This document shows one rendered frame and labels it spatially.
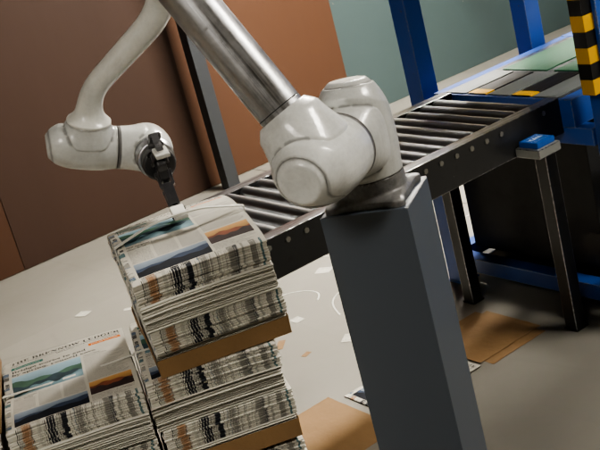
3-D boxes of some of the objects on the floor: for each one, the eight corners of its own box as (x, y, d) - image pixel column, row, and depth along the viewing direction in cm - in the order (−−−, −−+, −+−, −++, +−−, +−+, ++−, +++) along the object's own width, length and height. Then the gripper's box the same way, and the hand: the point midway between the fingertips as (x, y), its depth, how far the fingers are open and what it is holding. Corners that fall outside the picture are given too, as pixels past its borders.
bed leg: (473, 304, 421) (437, 134, 399) (462, 302, 425) (426, 133, 404) (484, 298, 424) (448, 129, 402) (473, 295, 428) (437, 128, 407)
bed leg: (577, 332, 381) (543, 144, 359) (564, 329, 385) (529, 143, 363) (588, 325, 383) (554, 137, 362) (575, 321, 388) (541, 137, 366)
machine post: (564, 226, 470) (495, -152, 421) (548, 223, 477) (479, -148, 428) (578, 219, 475) (512, -156, 425) (562, 216, 482) (495, -153, 432)
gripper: (158, 104, 250) (173, 126, 230) (187, 204, 259) (204, 234, 240) (125, 113, 249) (138, 137, 229) (156, 214, 258) (171, 245, 238)
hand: (171, 185), depth 235 cm, fingers open, 13 cm apart
